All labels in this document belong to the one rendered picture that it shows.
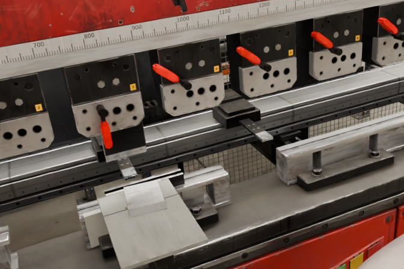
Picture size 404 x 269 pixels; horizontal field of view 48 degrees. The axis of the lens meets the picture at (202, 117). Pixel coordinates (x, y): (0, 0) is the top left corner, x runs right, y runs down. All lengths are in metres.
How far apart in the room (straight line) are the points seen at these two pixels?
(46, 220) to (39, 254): 1.74
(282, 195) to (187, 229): 0.39
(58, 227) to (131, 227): 1.87
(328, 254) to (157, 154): 0.57
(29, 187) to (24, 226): 1.60
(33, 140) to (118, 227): 0.26
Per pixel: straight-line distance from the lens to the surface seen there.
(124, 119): 1.03
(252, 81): 1.12
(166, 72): 0.98
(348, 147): 1.40
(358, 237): 1.42
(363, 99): 1.74
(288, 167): 1.30
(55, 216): 2.98
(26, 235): 2.90
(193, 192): 1.19
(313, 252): 1.34
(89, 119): 1.01
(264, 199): 1.27
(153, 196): 1.10
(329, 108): 1.65
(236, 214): 1.22
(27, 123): 1.00
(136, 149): 1.12
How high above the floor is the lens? 1.60
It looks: 24 degrees down
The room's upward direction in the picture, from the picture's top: 6 degrees counter-clockwise
